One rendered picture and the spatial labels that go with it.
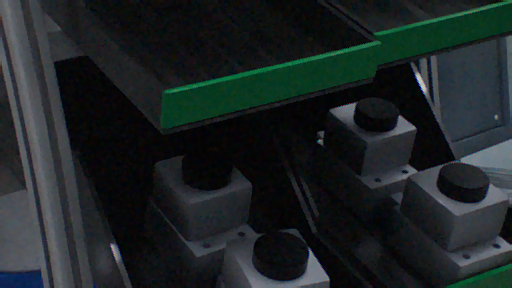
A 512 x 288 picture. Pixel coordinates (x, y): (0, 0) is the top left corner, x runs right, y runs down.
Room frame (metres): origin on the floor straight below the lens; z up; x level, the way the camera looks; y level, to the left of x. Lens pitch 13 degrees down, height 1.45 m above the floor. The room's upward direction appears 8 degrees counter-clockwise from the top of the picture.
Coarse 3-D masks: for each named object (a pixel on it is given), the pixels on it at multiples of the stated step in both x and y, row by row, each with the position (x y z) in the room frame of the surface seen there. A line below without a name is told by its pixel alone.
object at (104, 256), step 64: (0, 64) 0.66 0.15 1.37; (64, 64) 0.69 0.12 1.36; (0, 128) 0.68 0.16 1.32; (128, 128) 0.73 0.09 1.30; (192, 128) 0.72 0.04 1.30; (256, 128) 0.65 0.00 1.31; (128, 192) 0.66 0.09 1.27; (256, 192) 0.66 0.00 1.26; (128, 256) 0.60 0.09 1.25; (320, 256) 0.60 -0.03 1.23
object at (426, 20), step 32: (352, 0) 0.65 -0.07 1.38; (384, 0) 0.66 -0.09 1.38; (416, 0) 0.66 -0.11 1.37; (448, 0) 0.66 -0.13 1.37; (480, 0) 0.67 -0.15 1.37; (384, 32) 0.57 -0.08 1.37; (416, 32) 0.58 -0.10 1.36; (448, 32) 0.60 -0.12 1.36; (480, 32) 0.61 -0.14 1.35; (384, 64) 0.58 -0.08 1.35
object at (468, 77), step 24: (480, 48) 1.73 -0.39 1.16; (504, 48) 1.77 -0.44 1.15; (456, 72) 1.68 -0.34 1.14; (480, 72) 1.72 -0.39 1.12; (504, 72) 1.76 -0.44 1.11; (456, 96) 1.68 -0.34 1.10; (480, 96) 1.72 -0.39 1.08; (504, 96) 1.76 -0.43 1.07; (456, 120) 1.68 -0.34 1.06; (480, 120) 1.72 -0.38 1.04; (504, 120) 1.76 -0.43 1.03; (456, 144) 1.67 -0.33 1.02; (480, 144) 1.71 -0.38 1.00; (504, 144) 1.76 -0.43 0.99; (480, 168) 1.71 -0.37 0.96; (504, 168) 1.75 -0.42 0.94; (504, 192) 1.75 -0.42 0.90
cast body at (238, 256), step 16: (240, 240) 0.53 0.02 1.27; (256, 240) 0.52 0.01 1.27; (272, 240) 0.52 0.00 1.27; (288, 240) 0.52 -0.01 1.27; (304, 240) 0.54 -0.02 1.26; (224, 256) 0.53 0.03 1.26; (240, 256) 0.52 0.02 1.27; (256, 256) 0.51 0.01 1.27; (272, 256) 0.51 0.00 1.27; (288, 256) 0.51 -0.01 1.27; (304, 256) 0.51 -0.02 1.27; (224, 272) 0.53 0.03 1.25; (240, 272) 0.51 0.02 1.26; (256, 272) 0.51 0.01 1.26; (272, 272) 0.50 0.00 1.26; (288, 272) 0.50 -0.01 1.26; (304, 272) 0.51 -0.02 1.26; (320, 272) 0.51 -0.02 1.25
